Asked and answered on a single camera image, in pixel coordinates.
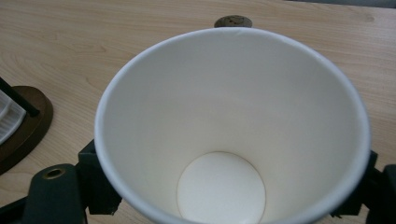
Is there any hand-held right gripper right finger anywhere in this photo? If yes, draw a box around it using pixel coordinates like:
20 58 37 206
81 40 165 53
330 149 379 218

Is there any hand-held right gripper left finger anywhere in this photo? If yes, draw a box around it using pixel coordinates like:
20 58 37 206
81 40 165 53
77 139 123 217

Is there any dark round cup holder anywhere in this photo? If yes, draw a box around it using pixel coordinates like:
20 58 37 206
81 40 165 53
0 76 54 175

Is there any blue white paper cup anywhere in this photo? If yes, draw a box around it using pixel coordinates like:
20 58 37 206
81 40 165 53
93 26 372 224

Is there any round dark table grommet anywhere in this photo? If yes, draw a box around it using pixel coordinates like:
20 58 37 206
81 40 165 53
214 14 253 29

